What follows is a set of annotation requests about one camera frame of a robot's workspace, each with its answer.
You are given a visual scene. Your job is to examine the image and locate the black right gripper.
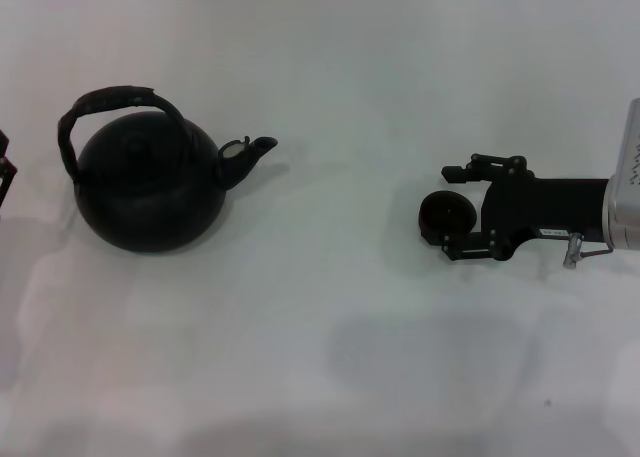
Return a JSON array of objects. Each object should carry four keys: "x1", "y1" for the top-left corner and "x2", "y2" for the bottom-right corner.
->
[{"x1": 422, "y1": 152, "x2": 609, "y2": 265}]

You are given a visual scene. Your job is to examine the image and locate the small dark brown teacup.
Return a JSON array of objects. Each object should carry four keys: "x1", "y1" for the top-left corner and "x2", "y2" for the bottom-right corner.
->
[{"x1": 418, "y1": 190, "x2": 480, "y2": 244}]

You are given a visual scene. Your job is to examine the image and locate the black round teapot with handle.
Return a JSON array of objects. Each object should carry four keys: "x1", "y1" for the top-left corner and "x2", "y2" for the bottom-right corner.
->
[{"x1": 57, "y1": 82, "x2": 279, "y2": 253}]

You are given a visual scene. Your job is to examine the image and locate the thin grey cable with plug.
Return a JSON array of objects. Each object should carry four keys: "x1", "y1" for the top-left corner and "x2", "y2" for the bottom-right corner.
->
[{"x1": 561, "y1": 231, "x2": 612, "y2": 270}]

